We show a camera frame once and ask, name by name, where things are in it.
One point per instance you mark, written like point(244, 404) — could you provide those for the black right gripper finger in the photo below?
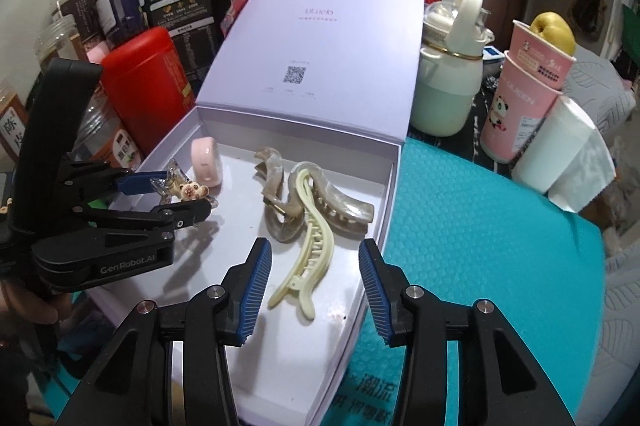
point(164, 218)

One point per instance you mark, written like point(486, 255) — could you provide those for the dark purple jar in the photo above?
point(120, 20)

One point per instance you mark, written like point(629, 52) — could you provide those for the brown spice jar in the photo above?
point(61, 39)

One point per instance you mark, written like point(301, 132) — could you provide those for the right gripper black finger with blue tip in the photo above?
point(130, 183)

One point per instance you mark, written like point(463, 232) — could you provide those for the red cylindrical tin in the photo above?
point(147, 86)

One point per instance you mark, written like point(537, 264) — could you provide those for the grey quilted cushion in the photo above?
point(595, 85)

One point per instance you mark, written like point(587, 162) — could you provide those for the orange label clear jar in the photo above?
point(103, 137)

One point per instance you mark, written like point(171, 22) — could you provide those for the lilac open gift box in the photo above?
point(326, 81)

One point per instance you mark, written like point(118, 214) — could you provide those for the mint green water bottle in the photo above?
point(451, 65)

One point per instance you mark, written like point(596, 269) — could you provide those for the teal bubble mailer mat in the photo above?
point(457, 229)

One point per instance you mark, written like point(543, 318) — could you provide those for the yellow pear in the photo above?
point(553, 28)

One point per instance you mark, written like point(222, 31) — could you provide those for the jar with Chinese label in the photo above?
point(13, 120)

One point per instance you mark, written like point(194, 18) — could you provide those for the white tissue roll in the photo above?
point(567, 160)

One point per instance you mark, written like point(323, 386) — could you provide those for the pink panda paper cup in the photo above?
point(519, 106)

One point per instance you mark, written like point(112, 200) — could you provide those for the clear bear star hair clip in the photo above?
point(177, 187)

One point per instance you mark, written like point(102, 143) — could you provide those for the cream yellow hair clip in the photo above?
point(315, 255)

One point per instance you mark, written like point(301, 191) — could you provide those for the person's left hand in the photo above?
point(19, 305)

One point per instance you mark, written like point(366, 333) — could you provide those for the upper pink paper cup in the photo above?
point(538, 57)

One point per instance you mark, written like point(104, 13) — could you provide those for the pink round hair clip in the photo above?
point(206, 162)

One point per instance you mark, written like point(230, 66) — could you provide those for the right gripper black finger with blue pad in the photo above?
point(500, 381)
point(129, 383)

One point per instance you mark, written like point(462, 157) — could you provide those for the marbled beige hair claw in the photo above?
point(285, 216)

